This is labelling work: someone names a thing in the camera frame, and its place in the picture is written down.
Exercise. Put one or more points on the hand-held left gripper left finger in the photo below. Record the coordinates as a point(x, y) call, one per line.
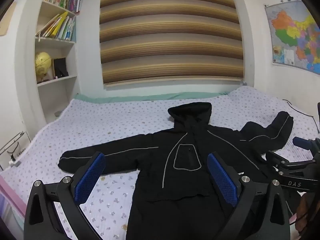
point(90, 177)

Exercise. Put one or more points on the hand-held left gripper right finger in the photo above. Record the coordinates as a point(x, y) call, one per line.
point(221, 177)

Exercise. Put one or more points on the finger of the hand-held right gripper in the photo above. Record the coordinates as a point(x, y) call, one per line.
point(303, 143)
point(282, 162)

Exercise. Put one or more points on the black hooded jacket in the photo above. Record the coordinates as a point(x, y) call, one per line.
point(160, 180)

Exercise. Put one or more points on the person's right hand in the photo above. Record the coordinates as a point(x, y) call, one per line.
point(302, 210)

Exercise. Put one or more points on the floral white bed sheet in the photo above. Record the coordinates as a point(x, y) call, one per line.
point(100, 125)

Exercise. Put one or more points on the white charger plug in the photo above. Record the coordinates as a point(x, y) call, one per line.
point(14, 160)

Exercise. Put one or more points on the white built-in bookshelf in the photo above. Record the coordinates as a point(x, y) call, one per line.
point(63, 90)

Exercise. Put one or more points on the green bed cushion strip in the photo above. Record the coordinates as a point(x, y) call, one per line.
point(150, 97)

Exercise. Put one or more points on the yellow globe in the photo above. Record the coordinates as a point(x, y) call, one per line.
point(43, 63)

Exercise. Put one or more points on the brown striped window blind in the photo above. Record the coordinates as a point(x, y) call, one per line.
point(170, 35)

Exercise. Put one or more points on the row of leaning books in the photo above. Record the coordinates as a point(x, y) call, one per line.
point(60, 27)

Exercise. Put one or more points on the colourful wall map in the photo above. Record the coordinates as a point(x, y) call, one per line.
point(295, 35)

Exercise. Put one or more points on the black picture frame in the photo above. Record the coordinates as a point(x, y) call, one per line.
point(60, 67)

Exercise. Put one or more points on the wooden wall board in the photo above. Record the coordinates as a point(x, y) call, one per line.
point(6, 20)

